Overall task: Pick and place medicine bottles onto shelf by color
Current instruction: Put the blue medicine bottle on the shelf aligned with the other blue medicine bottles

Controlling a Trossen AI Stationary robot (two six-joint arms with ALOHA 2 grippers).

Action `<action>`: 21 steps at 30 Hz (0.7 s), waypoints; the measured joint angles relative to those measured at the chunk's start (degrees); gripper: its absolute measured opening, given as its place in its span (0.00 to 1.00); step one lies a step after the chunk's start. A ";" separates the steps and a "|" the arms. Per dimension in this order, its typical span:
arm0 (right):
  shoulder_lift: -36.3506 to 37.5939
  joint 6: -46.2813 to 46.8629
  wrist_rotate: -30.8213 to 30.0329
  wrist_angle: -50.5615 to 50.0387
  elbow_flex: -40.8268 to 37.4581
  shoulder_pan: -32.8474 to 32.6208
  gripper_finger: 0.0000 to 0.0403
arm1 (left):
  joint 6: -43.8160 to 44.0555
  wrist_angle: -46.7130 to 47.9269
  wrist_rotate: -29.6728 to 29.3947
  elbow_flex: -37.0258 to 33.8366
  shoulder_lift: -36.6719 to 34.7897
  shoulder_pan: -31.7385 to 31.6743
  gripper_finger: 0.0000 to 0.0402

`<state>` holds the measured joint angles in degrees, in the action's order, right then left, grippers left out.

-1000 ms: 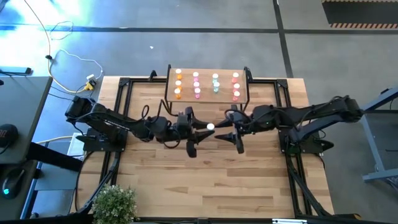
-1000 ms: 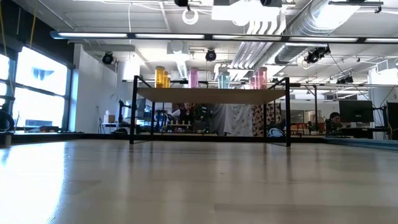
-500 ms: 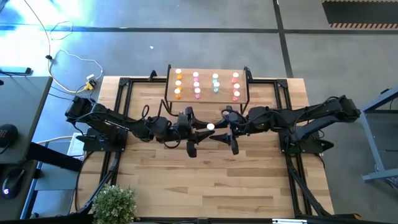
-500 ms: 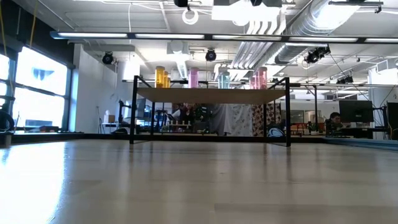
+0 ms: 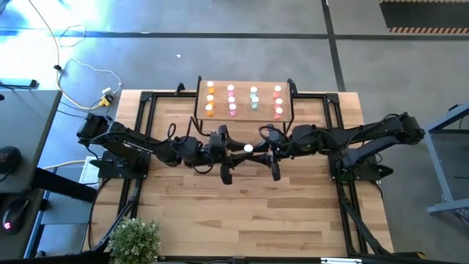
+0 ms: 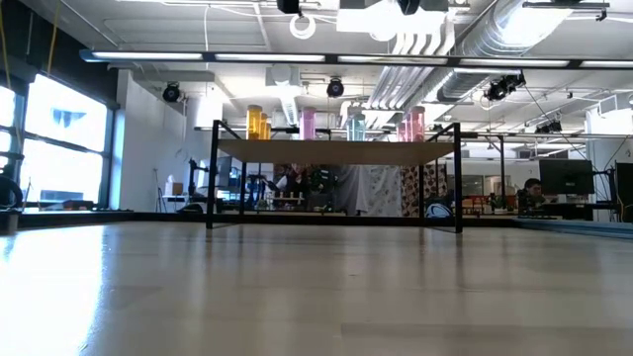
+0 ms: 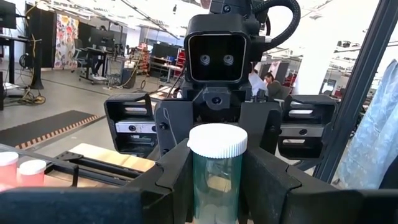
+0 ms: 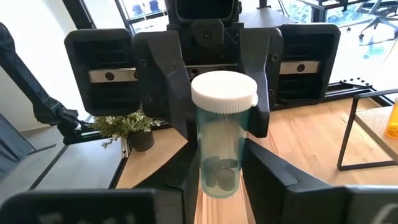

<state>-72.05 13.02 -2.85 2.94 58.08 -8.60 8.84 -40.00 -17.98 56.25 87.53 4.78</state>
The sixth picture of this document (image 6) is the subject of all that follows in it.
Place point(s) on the small pink ball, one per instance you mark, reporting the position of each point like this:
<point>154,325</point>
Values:
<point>307,123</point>

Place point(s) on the teal medicine bottle white cap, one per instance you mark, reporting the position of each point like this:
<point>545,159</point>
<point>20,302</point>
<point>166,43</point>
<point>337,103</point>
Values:
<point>356,128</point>

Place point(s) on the black background robot arm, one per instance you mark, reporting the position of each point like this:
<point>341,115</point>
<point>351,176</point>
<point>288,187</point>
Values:
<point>192,183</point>

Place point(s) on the black ceiling spotlight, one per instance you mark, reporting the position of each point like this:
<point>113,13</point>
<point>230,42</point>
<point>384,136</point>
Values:
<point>335,88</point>
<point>171,92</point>

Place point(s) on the long ceiling light bar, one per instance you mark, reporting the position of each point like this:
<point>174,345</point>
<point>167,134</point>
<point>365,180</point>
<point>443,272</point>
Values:
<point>148,56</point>

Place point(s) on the person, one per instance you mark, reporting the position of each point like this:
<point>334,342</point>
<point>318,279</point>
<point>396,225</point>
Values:
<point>531,194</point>
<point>292,184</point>

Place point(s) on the patterned hanging cloth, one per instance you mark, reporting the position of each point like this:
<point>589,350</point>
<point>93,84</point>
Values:
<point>413,188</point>

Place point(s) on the white hanging cloth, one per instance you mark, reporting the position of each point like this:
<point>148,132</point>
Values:
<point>368,190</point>

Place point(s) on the cardboard box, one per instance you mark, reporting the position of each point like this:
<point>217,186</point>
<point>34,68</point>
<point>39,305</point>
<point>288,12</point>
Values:
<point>174,189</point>

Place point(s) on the black computer monitor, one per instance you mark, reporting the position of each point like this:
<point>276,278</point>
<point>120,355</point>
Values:
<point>566,176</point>

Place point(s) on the large bright window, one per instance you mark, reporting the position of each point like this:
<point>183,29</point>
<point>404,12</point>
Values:
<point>64,138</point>

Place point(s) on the silver ventilation duct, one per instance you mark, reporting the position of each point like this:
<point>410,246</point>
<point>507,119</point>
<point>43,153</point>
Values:
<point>494,39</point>

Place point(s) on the black ceiling camera cluster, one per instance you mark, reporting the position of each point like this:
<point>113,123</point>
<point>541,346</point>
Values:
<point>549,127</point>
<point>504,86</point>

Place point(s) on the wooden shelf black metal frame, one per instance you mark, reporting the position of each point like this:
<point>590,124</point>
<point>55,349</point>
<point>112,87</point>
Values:
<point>336,151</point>

